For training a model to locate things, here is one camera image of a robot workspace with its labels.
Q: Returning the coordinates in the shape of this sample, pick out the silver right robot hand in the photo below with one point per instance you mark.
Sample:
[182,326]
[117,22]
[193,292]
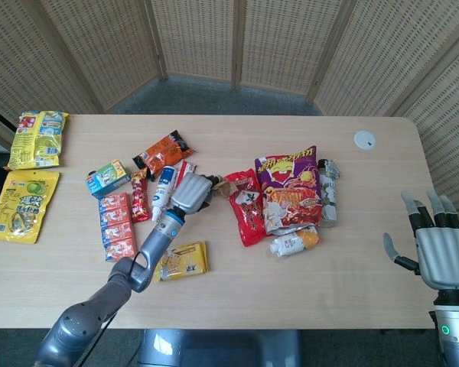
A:
[441,256]

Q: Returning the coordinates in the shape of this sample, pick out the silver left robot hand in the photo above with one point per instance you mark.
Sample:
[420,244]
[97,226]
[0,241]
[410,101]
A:
[191,191]

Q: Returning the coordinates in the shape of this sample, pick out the brown snack pouch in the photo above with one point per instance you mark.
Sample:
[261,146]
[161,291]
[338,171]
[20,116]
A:
[225,188]

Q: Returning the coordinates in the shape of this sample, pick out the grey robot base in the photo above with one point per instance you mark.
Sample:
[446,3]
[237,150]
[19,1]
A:
[218,349]

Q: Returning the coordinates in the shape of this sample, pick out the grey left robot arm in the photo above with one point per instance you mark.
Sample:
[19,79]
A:
[134,275]

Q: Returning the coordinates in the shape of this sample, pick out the red white sachet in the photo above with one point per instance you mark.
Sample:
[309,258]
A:
[186,170]

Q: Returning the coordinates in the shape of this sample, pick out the white blue squeeze tube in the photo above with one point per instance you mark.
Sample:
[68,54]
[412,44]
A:
[164,187]

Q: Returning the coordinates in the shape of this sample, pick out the orange black snack packet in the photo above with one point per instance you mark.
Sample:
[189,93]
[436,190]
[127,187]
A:
[162,153]

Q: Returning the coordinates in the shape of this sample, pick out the red slim snack packet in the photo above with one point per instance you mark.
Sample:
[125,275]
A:
[139,197]

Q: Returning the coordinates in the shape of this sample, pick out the red snack bag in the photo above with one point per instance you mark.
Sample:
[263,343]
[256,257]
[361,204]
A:
[246,210]

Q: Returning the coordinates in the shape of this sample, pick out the yellow cracker packet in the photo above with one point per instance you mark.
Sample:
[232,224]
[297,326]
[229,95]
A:
[185,262]

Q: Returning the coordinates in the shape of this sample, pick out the red wafer pack strip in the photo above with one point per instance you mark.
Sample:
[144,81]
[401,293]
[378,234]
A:
[116,225]

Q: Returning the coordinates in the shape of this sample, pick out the green blue small box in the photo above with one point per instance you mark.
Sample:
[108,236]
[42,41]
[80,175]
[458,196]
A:
[107,179]

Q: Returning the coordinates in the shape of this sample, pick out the purple red chips bag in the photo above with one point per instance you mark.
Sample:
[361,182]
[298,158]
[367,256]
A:
[290,183]

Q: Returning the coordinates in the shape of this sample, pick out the woven wooden folding screen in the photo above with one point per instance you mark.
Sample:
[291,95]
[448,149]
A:
[199,38]

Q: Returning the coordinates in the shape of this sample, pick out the yellow snack bag colourful print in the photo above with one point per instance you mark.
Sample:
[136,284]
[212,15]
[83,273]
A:
[36,141]

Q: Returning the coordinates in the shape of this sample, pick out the yellow bag green fruit print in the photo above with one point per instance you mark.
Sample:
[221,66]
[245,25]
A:
[19,202]

